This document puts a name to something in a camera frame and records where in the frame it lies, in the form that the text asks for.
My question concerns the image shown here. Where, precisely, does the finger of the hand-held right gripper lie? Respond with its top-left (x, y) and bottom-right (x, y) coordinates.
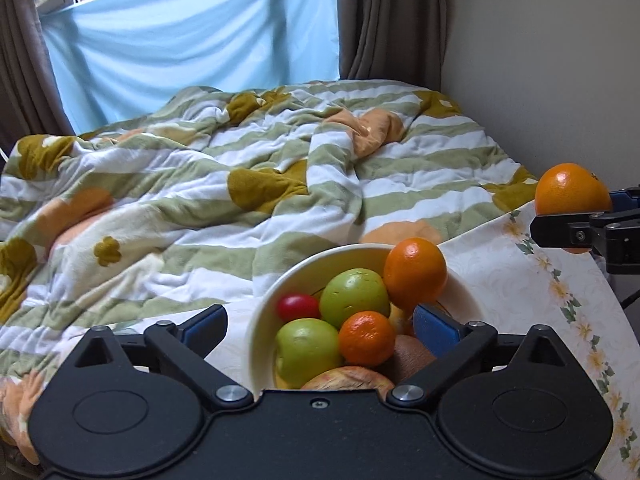
top-left (530, 209), bottom-right (640, 276)
top-left (609, 187), bottom-right (640, 214)

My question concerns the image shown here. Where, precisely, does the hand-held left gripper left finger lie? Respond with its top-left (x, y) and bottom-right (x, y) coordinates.
top-left (64, 303), bottom-right (255, 409)

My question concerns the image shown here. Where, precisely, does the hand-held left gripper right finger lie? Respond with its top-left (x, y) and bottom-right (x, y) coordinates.
top-left (386, 302), bottom-right (583, 409)

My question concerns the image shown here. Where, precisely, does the brown kiwi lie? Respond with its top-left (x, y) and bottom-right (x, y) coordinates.
top-left (390, 334), bottom-right (438, 383)

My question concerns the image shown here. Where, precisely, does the orange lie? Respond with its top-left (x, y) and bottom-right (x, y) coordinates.
top-left (383, 237), bottom-right (448, 313)
top-left (535, 162), bottom-right (613, 254)

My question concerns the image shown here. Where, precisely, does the cream oval bowl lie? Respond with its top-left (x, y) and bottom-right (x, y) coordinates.
top-left (247, 243), bottom-right (481, 396)

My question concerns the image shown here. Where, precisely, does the bumpy tangerine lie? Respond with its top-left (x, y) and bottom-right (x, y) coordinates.
top-left (338, 311), bottom-right (396, 367)

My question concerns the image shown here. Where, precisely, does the green apple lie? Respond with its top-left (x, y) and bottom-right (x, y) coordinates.
top-left (320, 268), bottom-right (391, 330)
top-left (274, 318), bottom-right (346, 390)

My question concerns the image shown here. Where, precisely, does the red tomato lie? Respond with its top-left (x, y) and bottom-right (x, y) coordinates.
top-left (277, 294), bottom-right (321, 322)

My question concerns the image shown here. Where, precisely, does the large yellow red apple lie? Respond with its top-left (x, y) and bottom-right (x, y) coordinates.
top-left (300, 366), bottom-right (396, 392)

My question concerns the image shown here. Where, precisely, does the floral tablecloth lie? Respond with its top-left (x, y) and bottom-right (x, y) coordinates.
top-left (205, 200), bottom-right (640, 476)

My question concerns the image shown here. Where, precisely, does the striped floral blanket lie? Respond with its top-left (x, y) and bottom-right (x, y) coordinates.
top-left (0, 77), bottom-right (541, 466)

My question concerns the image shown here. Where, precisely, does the brown curtain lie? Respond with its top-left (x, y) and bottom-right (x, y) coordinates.
top-left (337, 0), bottom-right (453, 93)
top-left (0, 0), bottom-right (76, 161)

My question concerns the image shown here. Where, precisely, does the light blue window cloth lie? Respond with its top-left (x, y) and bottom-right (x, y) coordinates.
top-left (40, 0), bottom-right (341, 136)

